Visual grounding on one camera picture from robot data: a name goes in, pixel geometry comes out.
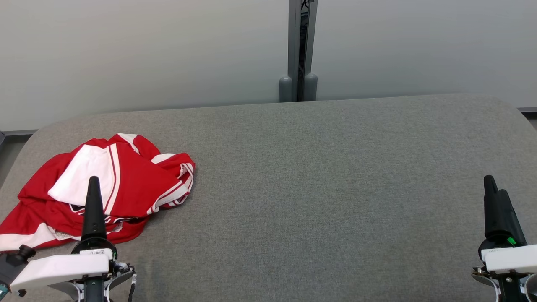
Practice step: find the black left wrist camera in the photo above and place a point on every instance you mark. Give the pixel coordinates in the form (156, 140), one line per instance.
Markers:
(12, 264)

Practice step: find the grey partition joint post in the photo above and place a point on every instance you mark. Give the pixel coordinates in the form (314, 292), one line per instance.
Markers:
(293, 42)

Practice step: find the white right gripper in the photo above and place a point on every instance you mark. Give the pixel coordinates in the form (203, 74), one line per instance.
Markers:
(512, 260)

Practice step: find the red shorts with white stripes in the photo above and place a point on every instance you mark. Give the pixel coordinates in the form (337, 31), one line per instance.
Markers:
(25, 222)

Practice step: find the red white basketball jersey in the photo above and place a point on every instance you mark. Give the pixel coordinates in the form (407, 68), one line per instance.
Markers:
(138, 180)

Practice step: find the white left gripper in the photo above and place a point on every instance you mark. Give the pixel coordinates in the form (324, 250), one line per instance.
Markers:
(63, 268)

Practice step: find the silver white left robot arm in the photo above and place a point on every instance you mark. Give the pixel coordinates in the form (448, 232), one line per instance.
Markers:
(94, 289)

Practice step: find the grey partition base rail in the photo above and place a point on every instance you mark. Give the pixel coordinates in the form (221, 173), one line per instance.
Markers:
(528, 110)
(16, 132)

